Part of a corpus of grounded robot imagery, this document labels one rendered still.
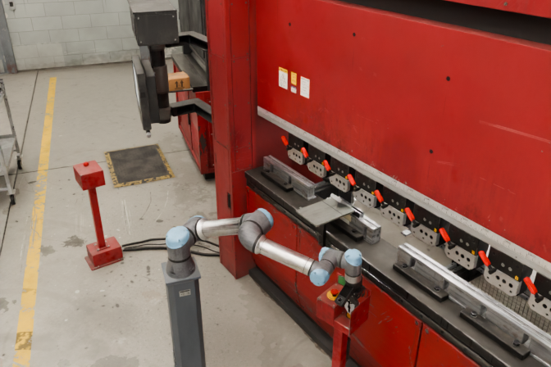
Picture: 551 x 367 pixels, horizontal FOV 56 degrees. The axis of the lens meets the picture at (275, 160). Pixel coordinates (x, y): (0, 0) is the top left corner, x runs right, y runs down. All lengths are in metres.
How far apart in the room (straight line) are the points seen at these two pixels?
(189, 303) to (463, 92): 1.71
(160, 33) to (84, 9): 6.32
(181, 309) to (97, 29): 7.16
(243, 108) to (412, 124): 1.32
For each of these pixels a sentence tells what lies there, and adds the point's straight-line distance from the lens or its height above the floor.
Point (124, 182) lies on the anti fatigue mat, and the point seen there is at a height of 0.02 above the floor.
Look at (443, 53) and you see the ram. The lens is 2.19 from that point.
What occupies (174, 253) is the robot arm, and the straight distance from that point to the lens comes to 2.70.
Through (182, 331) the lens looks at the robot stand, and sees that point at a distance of 2.98.
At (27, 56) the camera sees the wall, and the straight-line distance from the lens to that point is 9.63.
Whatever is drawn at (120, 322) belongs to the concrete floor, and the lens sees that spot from 3.76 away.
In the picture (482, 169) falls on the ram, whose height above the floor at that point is 1.56.
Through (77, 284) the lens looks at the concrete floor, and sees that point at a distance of 4.16.
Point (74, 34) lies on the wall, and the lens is 9.51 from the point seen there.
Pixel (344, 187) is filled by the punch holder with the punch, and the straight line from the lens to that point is 2.82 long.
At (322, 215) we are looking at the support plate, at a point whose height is 1.00.
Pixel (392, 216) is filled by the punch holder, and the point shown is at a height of 1.12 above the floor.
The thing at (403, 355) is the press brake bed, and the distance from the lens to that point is 2.81.
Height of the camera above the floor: 2.49
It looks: 26 degrees down
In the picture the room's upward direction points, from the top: straight up
